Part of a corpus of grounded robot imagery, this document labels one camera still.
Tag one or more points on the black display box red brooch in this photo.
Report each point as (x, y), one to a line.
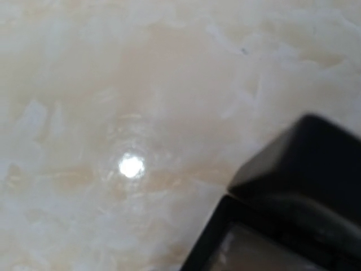
(294, 206)

